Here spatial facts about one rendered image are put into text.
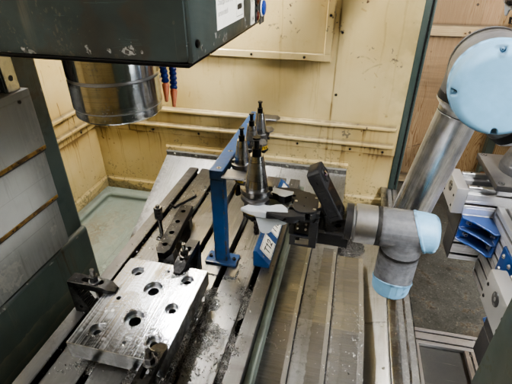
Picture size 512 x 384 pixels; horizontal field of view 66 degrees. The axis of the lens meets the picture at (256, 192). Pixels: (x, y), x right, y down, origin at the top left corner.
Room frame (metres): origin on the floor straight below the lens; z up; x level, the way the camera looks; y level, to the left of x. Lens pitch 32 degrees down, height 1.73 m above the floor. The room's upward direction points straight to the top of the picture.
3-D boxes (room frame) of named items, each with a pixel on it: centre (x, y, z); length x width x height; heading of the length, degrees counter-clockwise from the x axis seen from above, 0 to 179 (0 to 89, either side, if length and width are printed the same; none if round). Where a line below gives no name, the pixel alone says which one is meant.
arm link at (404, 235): (0.59, -0.28, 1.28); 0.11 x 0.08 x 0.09; 76
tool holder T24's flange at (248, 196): (0.65, 0.00, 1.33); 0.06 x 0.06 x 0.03
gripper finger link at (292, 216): (0.61, -0.06, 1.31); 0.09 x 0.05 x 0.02; 90
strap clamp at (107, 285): (0.73, 0.42, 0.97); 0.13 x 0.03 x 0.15; 76
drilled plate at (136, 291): (0.68, 0.28, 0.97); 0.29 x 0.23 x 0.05; 166
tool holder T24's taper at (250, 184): (0.65, 0.00, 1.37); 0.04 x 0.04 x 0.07
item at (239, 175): (0.93, 0.05, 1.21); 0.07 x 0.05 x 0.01; 76
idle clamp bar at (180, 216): (1.03, 0.26, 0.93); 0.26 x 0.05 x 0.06; 171
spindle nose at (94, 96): (0.71, 0.26, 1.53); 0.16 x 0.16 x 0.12
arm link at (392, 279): (0.60, -0.28, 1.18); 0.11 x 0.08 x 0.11; 158
